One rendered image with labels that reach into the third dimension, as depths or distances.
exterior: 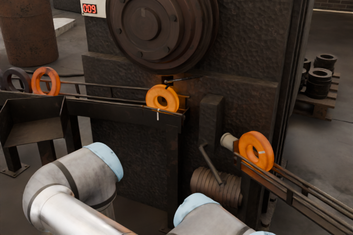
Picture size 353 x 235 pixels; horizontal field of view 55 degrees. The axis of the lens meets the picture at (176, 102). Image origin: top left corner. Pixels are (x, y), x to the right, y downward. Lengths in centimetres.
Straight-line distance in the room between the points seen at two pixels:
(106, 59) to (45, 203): 107
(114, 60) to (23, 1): 253
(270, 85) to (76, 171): 87
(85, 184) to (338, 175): 193
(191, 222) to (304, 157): 206
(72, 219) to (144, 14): 83
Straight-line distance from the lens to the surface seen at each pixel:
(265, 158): 123
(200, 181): 142
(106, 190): 86
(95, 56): 172
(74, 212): 66
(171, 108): 151
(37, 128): 172
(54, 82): 190
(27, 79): 202
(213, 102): 139
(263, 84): 141
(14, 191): 236
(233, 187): 140
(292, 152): 260
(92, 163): 82
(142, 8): 128
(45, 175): 79
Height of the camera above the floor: 143
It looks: 27 degrees down
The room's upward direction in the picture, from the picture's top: straight up
